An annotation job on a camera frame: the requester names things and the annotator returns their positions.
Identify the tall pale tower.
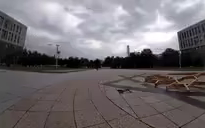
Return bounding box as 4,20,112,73
126,44,131,58

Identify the row of dark trees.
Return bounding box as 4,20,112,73
9,47,191,70

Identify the dark debris on pavement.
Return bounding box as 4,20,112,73
116,87,133,95

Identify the grey paved plaza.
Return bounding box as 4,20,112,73
0,67,205,128

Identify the street lamp pole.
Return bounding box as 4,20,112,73
47,42,62,70

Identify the grass strip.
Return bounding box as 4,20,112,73
0,65,88,74

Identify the grey building with window grid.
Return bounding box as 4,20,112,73
176,14,205,68

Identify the long grey windowed building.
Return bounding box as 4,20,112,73
0,4,28,66

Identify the wooden slat frame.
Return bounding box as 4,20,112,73
144,71,205,93

